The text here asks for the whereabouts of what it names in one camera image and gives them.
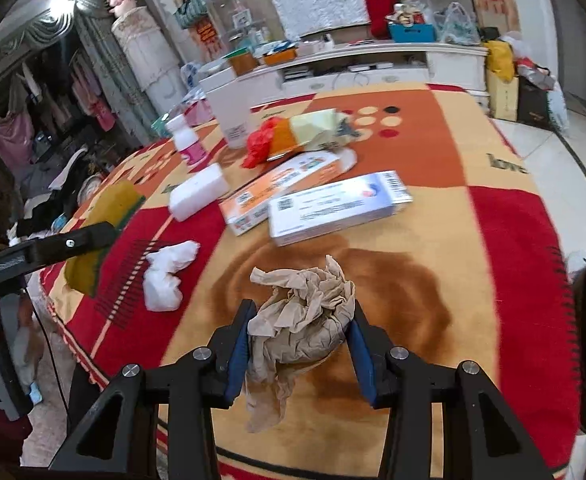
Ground white tissue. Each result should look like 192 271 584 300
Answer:
142 240 201 312

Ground white blue medicine box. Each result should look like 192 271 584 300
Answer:
268 170 414 247

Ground orange medicine box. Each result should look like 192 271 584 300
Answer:
218 150 358 237

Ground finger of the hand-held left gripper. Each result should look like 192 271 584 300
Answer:
20 222 122 273

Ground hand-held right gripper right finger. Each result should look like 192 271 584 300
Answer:
345 302 554 480

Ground red plastic bag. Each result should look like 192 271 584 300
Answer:
241 116 279 170

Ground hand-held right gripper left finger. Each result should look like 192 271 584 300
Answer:
48 299 259 480

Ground blue plastic basket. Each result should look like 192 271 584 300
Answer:
389 22 436 43

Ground white foam block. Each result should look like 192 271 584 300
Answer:
168 162 230 222

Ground white green plastic bag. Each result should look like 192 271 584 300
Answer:
435 2 478 43

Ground lace covered air conditioner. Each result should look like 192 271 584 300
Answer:
110 7 181 116

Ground pink plush toy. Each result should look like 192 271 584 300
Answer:
107 0 139 18

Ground striped tote bag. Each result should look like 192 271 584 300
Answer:
174 0 209 28

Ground brown paper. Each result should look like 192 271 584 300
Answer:
245 255 358 433

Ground hanging pink clothes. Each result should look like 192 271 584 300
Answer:
0 60 119 171

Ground yellow green sponge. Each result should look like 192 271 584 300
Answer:
64 180 146 296

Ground black paper bag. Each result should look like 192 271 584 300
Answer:
517 77 554 126

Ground brown box green lid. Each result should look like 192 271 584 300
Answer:
228 50 259 75

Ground silver red gift bag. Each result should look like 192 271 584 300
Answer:
518 57 556 91

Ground white TV cabinet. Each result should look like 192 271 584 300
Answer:
198 42 491 106

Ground tall white container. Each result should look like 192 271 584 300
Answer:
205 72 251 150

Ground beige paper bag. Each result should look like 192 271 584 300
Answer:
487 70 520 122

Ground black cable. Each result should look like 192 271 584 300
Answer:
32 310 71 411

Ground clear plastic bag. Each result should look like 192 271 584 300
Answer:
503 30 528 58

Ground small red wall decoration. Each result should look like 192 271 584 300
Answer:
190 20 224 61

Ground white bottle pink label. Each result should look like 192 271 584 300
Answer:
165 114 209 167

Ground orange red checked blanket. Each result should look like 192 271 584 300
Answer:
38 82 581 480

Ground yellow orange snack bag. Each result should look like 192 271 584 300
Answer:
265 109 359 161

